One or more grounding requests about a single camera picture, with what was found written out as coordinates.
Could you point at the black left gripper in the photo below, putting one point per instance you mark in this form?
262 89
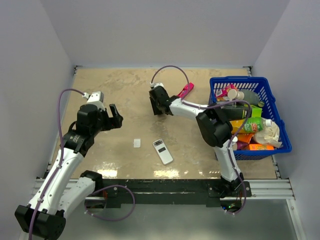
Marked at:
113 122

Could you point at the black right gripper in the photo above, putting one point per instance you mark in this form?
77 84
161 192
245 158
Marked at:
157 111

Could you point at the white battery cover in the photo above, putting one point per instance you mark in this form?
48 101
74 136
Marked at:
137 143

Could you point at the white remote control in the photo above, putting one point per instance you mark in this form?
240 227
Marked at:
162 151

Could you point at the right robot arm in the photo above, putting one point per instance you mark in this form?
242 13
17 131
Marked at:
215 129

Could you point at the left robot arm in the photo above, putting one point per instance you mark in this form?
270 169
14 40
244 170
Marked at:
46 213

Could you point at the pink snack box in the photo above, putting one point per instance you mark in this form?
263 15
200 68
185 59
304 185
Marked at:
224 91

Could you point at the black green carton box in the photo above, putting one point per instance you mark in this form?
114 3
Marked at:
239 112

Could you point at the small white cap bottle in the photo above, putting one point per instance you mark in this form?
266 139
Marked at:
234 143

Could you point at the grey bottle beige cap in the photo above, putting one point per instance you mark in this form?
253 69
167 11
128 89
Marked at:
247 95

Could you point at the orange snack packet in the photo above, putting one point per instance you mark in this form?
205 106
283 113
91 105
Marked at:
245 142

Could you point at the orange juice bottle green label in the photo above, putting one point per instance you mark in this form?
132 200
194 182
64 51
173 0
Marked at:
251 126

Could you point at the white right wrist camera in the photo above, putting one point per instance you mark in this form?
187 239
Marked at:
156 84

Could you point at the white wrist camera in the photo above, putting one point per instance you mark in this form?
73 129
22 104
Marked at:
156 84
97 99

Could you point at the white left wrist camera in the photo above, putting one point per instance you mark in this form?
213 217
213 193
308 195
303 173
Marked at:
97 99

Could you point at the aluminium frame rail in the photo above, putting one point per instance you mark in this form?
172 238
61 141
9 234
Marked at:
273 189

